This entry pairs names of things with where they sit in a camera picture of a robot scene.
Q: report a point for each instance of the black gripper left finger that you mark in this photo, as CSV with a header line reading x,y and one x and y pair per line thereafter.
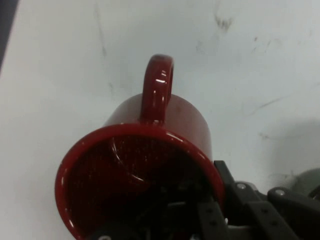
x,y
210,220

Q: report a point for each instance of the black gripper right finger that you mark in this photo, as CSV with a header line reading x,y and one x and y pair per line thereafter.
x,y
262,215

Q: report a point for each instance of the red ceramic mug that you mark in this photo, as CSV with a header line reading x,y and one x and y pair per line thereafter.
x,y
175,117

